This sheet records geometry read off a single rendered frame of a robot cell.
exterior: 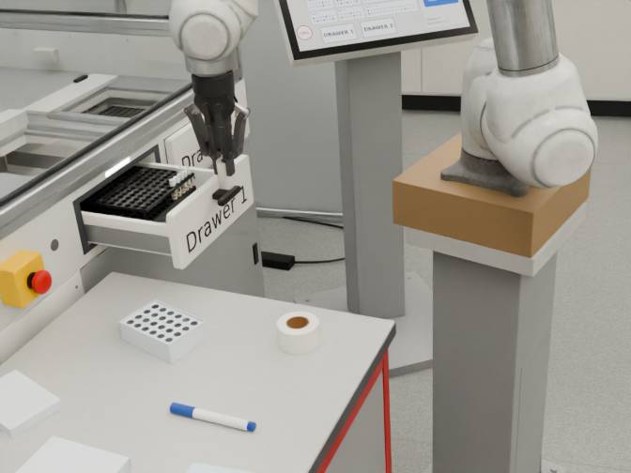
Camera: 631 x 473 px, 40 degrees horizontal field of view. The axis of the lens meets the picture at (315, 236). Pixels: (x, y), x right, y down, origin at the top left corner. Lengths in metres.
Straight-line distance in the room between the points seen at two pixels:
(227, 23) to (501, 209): 0.65
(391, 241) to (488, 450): 0.85
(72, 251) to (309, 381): 0.55
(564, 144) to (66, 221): 0.88
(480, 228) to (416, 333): 1.08
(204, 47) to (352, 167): 1.24
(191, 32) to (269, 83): 2.05
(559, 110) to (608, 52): 3.00
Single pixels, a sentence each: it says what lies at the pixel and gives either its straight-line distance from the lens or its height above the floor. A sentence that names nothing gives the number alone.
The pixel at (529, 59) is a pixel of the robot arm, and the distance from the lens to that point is 1.44.
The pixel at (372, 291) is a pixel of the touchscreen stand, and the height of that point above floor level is 0.16.
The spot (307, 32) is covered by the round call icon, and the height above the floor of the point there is 1.02.
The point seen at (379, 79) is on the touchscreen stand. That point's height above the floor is 0.84.
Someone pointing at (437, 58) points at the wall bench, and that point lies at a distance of 4.50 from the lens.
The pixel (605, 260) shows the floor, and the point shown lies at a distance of 3.25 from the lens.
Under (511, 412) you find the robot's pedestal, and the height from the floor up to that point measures 0.35.
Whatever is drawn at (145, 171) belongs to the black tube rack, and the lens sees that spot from 1.79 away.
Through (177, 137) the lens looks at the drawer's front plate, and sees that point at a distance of 1.87.
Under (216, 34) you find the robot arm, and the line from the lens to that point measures 1.30.
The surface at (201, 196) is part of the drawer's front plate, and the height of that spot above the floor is 0.92.
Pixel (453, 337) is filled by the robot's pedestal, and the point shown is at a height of 0.49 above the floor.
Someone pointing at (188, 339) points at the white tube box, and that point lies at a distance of 1.43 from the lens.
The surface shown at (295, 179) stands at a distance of 3.46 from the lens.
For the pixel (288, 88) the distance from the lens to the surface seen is 3.32.
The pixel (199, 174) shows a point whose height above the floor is 0.89.
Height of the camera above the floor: 1.57
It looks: 28 degrees down
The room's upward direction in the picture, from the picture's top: 4 degrees counter-clockwise
